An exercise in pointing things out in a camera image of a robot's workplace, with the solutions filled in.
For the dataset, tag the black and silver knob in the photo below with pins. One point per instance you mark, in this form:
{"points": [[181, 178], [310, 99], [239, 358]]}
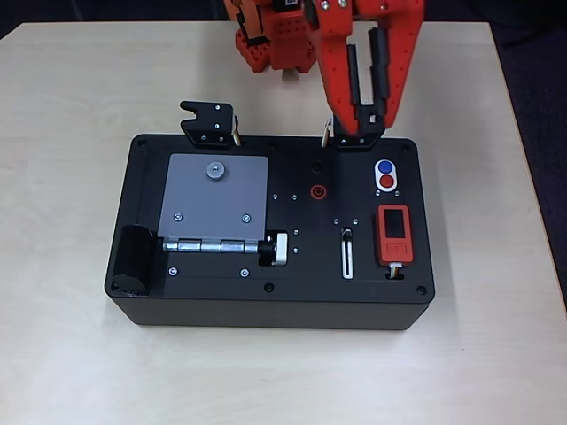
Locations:
{"points": [[280, 249]]}

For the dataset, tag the red round socket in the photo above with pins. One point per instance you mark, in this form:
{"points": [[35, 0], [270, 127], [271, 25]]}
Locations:
{"points": [[319, 191]]}

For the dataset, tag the grey hinged door plate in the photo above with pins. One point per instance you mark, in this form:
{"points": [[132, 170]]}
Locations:
{"points": [[212, 203]]}

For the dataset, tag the white slider track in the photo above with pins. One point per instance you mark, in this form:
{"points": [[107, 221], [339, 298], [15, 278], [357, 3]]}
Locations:
{"points": [[348, 265]]}

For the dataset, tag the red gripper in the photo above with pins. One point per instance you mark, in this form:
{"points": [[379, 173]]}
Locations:
{"points": [[337, 57]]}

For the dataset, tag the blue and red buttons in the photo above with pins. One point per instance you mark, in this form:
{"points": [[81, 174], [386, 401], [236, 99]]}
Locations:
{"points": [[376, 181]]}

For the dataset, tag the black task board box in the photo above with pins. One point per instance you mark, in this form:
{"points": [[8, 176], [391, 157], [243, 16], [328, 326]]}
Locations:
{"points": [[310, 310]]}

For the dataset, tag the red display module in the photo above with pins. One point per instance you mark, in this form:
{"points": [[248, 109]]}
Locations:
{"points": [[396, 252]]}

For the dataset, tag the black rounded post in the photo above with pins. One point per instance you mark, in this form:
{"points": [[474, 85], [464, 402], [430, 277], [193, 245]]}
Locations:
{"points": [[130, 261]]}

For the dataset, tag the black round socket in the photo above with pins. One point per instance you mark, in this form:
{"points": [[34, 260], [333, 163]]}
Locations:
{"points": [[318, 166]]}

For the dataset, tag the grey round door knob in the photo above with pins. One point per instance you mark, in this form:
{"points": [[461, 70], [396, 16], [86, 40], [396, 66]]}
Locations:
{"points": [[215, 170]]}

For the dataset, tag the silver metal hinge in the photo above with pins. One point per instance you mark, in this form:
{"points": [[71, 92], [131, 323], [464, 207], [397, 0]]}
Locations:
{"points": [[208, 245]]}

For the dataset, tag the red push button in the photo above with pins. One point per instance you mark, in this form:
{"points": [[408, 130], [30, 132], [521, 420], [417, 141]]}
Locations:
{"points": [[387, 181]]}

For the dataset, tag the blue push button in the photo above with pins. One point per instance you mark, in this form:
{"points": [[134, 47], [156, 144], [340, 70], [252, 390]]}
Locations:
{"points": [[385, 166]]}

